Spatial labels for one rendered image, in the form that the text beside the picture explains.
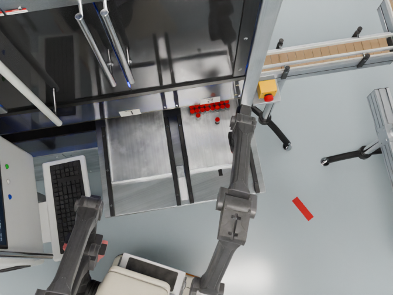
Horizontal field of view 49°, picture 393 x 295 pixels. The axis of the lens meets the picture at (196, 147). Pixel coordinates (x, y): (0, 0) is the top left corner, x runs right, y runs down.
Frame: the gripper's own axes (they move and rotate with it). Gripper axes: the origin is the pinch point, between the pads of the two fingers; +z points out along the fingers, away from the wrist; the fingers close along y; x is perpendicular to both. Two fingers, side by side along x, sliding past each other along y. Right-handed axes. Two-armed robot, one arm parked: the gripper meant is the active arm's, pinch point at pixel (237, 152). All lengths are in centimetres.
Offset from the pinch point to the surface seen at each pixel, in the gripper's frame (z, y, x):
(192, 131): 15.0, 20.2, 15.9
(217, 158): 17.6, 6.4, 7.2
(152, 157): 16.7, 11.6, 35.3
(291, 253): 113, -22, -33
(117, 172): 17, 8, 51
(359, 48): 6, 44, -65
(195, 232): 109, -1, 23
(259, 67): -25.5, 20.9, -11.1
